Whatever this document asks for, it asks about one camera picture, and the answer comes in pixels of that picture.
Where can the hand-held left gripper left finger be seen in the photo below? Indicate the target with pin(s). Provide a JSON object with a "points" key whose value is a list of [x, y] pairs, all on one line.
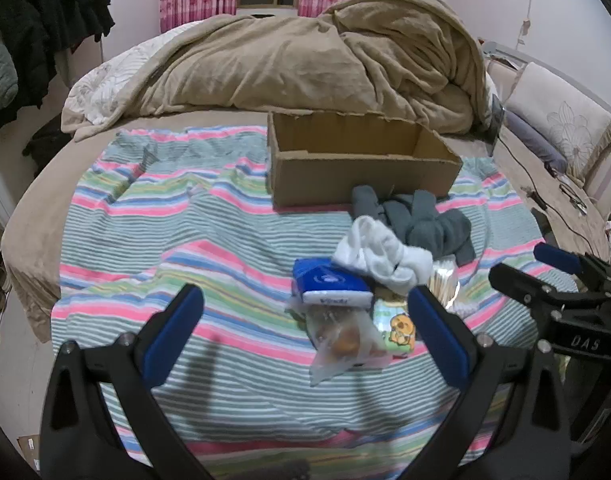
{"points": [[173, 332]]}

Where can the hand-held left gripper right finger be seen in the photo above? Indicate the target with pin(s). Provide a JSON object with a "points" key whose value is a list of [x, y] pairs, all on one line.
{"points": [[438, 335]]}

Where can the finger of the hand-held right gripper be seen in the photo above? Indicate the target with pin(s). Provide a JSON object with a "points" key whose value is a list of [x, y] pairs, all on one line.
{"points": [[558, 256], [523, 285]]}

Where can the cartoon bear tissue pack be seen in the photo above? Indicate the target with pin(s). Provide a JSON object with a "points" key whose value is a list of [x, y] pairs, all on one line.
{"points": [[400, 330]]}

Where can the cotton swab pack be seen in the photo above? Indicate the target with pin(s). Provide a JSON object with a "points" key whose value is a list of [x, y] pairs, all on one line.
{"points": [[445, 282]]}

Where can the grey sock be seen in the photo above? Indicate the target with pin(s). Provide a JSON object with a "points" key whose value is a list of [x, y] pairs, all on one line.
{"points": [[450, 237], [418, 215], [366, 201]]}

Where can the clear plastic snack bag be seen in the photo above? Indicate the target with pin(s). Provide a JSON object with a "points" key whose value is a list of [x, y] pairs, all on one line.
{"points": [[343, 345]]}

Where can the white sock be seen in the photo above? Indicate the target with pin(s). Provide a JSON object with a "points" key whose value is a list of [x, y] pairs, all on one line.
{"points": [[370, 250]]}

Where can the blue tissue pack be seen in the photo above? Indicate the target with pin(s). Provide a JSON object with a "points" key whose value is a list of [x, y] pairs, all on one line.
{"points": [[325, 280]]}

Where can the brown cardboard box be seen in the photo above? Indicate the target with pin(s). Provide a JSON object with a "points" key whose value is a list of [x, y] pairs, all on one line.
{"points": [[360, 180]]}

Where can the striped cushion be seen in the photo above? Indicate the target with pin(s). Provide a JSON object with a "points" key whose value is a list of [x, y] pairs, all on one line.
{"points": [[608, 180]]}

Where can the striped blanket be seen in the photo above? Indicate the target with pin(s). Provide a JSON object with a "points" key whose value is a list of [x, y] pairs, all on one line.
{"points": [[210, 240]]}

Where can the grey pillow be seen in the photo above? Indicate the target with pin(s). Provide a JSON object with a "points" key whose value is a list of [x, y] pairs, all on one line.
{"points": [[530, 135]]}

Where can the beige floral pillow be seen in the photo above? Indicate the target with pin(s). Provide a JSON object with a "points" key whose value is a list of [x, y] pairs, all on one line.
{"points": [[560, 110]]}

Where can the dark tablet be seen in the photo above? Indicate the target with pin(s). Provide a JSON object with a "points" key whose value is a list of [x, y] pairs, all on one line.
{"points": [[498, 112]]}

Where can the bed with beige sheet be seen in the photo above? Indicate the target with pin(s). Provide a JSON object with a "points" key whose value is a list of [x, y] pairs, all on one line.
{"points": [[35, 220]]}

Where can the cardboard piece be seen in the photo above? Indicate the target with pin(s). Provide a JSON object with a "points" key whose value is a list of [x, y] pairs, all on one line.
{"points": [[28, 452]]}

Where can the dark cloth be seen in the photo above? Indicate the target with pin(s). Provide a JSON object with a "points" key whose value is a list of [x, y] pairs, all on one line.
{"points": [[48, 145]]}

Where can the white floral quilt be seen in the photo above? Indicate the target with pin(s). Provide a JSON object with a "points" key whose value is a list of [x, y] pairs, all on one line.
{"points": [[115, 80]]}

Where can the beige fleece blanket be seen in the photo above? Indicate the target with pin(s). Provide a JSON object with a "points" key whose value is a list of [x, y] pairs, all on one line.
{"points": [[285, 60]]}

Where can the grey padded garment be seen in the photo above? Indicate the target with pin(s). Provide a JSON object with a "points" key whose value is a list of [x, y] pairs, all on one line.
{"points": [[3, 70]]}

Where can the hanging black clothes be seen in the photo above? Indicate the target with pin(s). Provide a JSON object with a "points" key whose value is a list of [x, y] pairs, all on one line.
{"points": [[45, 20]]}

